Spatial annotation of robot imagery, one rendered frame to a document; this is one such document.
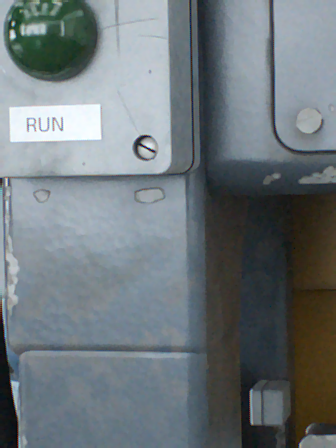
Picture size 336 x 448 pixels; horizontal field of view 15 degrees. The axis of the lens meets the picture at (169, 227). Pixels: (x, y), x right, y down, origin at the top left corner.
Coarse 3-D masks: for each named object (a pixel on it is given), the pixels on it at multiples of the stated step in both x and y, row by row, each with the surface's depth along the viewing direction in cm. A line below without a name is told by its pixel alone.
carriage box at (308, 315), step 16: (304, 304) 72; (320, 304) 72; (304, 320) 72; (320, 320) 72; (304, 336) 72; (320, 336) 72; (304, 352) 72; (320, 352) 72; (304, 368) 73; (320, 368) 72; (304, 384) 73; (320, 384) 72; (304, 400) 73; (320, 400) 72; (304, 416) 73; (320, 416) 73; (304, 432) 73
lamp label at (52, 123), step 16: (16, 112) 40; (32, 112) 40; (48, 112) 39; (64, 112) 39; (80, 112) 39; (96, 112) 39; (16, 128) 40; (32, 128) 40; (48, 128) 40; (64, 128) 39; (80, 128) 39; (96, 128) 39
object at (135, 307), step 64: (256, 0) 43; (320, 0) 42; (256, 64) 43; (320, 64) 43; (256, 128) 43; (320, 128) 43; (64, 192) 44; (128, 192) 44; (192, 192) 43; (256, 192) 44; (320, 192) 44; (64, 256) 44; (128, 256) 44; (192, 256) 44; (256, 256) 64; (64, 320) 45; (128, 320) 44; (192, 320) 44; (256, 320) 64; (64, 384) 45; (128, 384) 44; (192, 384) 44
